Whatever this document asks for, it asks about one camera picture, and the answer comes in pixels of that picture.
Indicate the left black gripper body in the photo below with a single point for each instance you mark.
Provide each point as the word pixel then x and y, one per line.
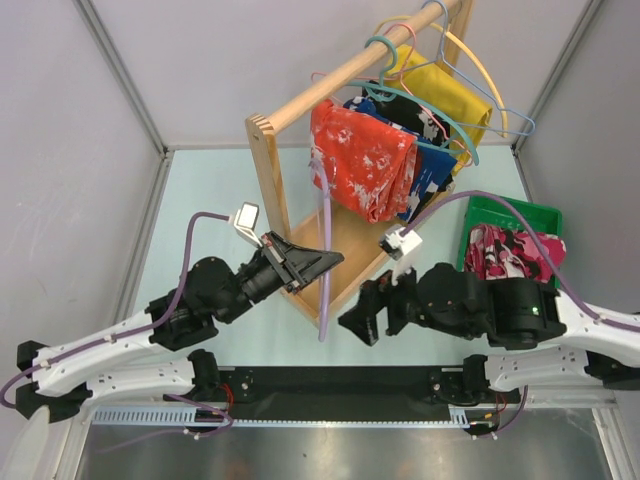
pixel 265 275

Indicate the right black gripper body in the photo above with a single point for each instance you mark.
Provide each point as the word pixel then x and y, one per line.
pixel 401 301

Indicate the pink camouflage trousers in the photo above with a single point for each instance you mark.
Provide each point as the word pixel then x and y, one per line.
pixel 494 253

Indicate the purple hanger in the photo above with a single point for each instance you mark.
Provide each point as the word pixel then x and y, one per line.
pixel 324 221

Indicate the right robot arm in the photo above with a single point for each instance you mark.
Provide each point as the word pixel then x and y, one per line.
pixel 546 337

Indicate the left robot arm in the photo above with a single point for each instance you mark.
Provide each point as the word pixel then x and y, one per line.
pixel 156 352

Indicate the orange white trousers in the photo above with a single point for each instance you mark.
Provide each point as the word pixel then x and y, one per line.
pixel 368 161

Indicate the blue patterned trousers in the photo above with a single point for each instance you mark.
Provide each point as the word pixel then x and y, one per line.
pixel 432 171

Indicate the black white trousers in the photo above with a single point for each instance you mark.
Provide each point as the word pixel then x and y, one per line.
pixel 407 113

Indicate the teal hanger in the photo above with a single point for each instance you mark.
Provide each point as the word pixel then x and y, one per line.
pixel 464 158

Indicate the yellow trousers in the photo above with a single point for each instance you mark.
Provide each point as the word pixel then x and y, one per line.
pixel 440 90

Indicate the pink hanger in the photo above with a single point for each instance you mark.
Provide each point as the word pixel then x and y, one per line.
pixel 399 75

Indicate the yellow hanger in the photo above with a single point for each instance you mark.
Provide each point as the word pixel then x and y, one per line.
pixel 495 94

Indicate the wooden clothes rack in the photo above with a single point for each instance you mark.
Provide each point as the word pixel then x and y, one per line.
pixel 356 238

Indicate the green plastic tray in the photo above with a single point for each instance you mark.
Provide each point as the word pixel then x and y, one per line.
pixel 546 222

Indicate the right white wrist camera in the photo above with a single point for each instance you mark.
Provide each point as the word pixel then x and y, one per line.
pixel 403 247

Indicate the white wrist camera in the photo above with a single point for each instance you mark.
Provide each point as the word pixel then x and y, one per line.
pixel 244 222
pixel 403 247

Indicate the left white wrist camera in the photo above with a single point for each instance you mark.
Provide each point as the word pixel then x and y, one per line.
pixel 244 222

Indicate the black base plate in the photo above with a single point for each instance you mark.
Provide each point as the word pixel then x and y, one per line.
pixel 348 393

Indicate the white cable duct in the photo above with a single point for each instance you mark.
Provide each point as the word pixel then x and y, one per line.
pixel 193 417

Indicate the light blue wire hanger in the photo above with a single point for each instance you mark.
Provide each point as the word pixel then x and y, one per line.
pixel 519 124

